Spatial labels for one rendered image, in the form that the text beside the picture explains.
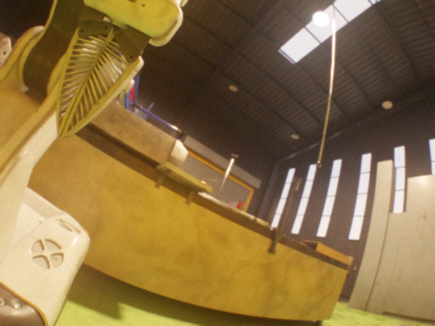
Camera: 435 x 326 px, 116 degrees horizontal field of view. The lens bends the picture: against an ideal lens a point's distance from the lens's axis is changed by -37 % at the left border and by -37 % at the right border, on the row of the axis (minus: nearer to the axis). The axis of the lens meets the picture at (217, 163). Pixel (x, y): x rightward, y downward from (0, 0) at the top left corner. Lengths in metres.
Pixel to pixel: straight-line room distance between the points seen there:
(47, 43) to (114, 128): 0.86
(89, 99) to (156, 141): 1.09
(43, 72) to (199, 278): 1.31
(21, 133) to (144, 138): 0.95
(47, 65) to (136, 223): 0.97
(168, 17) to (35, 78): 0.40
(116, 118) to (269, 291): 1.62
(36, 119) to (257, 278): 1.57
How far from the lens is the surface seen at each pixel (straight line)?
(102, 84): 0.22
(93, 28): 0.24
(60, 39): 0.54
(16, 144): 0.44
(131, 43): 0.22
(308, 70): 11.03
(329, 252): 2.28
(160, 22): 0.20
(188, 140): 12.15
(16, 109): 0.53
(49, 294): 0.57
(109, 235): 1.26
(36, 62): 0.54
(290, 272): 1.88
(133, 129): 1.31
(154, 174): 1.26
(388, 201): 6.43
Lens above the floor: 0.53
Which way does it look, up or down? 20 degrees up
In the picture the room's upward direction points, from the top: 24 degrees clockwise
